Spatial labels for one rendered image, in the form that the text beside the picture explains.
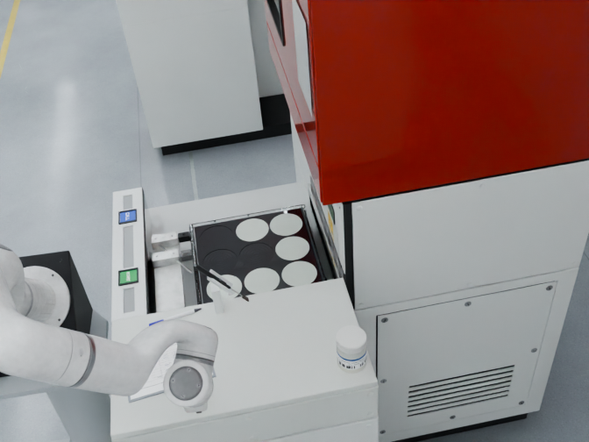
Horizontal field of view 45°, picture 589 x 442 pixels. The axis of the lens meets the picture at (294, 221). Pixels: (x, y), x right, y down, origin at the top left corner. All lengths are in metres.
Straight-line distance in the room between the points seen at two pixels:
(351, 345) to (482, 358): 0.82
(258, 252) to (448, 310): 0.58
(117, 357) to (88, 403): 1.02
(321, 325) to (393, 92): 0.61
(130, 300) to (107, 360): 0.75
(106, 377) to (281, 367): 0.60
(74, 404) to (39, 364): 1.08
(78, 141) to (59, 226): 0.76
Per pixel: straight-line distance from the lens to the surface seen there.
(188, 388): 1.33
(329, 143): 1.61
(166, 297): 2.04
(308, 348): 1.75
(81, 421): 2.30
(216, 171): 3.91
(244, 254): 2.08
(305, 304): 1.84
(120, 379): 1.25
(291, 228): 2.15
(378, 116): 1.60
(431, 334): 2.19
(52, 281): 1.99
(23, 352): 1.14
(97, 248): 3.62
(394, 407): 2.45
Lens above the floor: 2.34
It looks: 42 degrees down
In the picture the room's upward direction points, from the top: 6 degrees counter-clockwise
